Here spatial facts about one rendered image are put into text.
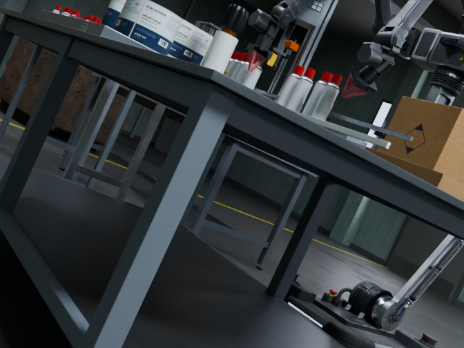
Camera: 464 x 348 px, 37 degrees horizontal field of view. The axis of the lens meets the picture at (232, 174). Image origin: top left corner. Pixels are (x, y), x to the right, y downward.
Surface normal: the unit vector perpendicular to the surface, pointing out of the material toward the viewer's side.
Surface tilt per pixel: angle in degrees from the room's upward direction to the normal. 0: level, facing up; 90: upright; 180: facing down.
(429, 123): 90
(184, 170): 90
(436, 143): 90
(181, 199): 90
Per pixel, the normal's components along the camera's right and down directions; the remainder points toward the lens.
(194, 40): 0.53, 0.28
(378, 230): -0.71, -0.30
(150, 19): 0.13, 0.10
